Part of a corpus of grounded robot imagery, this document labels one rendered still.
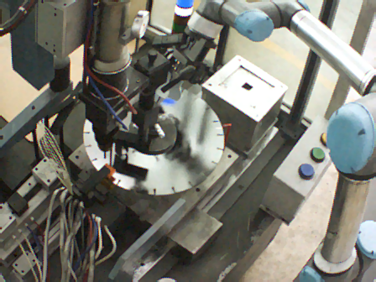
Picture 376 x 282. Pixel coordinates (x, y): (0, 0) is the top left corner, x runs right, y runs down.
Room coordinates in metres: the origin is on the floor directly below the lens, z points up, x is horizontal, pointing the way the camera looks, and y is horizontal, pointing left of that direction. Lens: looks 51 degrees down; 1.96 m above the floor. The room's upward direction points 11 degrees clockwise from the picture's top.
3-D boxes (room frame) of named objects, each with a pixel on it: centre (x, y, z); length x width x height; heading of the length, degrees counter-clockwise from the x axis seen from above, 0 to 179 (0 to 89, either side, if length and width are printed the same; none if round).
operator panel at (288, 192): (0.91, -0.33, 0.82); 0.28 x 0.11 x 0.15; 152
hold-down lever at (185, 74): (0.76, 0.05, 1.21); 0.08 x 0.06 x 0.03; 152
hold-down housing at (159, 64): (0.75, 0.09, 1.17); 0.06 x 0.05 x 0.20; 143
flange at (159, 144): (0.82, 0.08, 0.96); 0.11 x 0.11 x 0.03
